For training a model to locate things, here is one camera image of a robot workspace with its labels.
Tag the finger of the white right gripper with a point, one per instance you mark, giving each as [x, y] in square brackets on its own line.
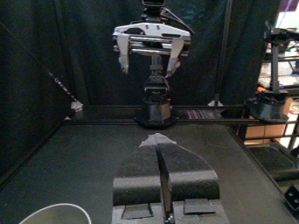
[175, 55]
[123, 54]

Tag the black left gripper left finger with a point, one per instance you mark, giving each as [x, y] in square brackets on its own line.
[136, 178]

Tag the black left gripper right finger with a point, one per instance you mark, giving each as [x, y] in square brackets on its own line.
[191, 175]

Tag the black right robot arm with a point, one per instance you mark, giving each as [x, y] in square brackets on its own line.
[156, 96]

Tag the grey bowl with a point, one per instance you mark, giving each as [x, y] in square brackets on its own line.
[57, 214]

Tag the black cloth curtain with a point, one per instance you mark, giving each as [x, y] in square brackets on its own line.
[85, 52]

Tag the white striped label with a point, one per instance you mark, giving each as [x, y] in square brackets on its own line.
[200, 114]

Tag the black mesh panel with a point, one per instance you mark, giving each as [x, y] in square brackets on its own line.
[273, 160]

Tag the brown cardboard box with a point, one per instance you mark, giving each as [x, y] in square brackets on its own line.
[268, 129]

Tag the black power socket block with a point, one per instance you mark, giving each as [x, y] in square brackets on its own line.
[292, 199]

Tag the black vertical frame post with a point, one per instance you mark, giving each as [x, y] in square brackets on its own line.
[223, 49]

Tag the black horizontal frame rail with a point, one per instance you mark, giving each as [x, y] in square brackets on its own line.
[108, 118]

